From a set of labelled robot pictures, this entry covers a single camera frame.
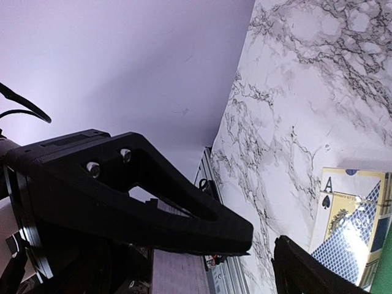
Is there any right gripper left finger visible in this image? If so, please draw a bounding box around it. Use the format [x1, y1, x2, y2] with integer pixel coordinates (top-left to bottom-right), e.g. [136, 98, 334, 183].
[36, 133, 254, 255]

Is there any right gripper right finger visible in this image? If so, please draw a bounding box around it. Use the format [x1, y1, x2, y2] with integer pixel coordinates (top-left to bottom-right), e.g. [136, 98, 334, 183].
[271, 235, 366, 294]

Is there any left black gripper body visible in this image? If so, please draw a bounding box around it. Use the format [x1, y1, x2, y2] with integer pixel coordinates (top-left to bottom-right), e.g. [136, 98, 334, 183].
[0, 130, 154, 294]

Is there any pink playing card deck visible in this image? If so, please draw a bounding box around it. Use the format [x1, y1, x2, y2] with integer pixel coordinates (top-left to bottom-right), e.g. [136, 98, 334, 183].
[151, 250, 210, 294]

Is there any blue gold card box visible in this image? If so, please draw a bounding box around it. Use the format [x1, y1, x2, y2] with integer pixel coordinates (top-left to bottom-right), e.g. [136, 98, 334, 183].
[309, 167, 391, 290]

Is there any green round poker mat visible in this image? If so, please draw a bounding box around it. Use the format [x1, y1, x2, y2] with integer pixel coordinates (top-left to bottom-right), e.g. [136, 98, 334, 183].
[371, 239, 391, 294]

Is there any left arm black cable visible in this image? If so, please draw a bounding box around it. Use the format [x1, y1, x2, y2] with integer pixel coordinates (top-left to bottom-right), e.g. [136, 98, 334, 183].
[0, 81, 52, 125]

